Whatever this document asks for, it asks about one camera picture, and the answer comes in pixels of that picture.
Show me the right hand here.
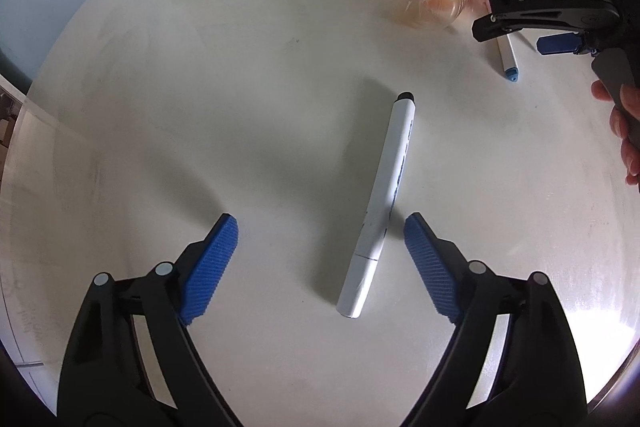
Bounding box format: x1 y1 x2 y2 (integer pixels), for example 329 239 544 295
608 86 639 185

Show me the white marker blue cap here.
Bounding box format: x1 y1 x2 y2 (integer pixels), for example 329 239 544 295
496 35 520 82

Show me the white marker black cap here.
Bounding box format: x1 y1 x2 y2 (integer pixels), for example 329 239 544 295
336 92 416 319

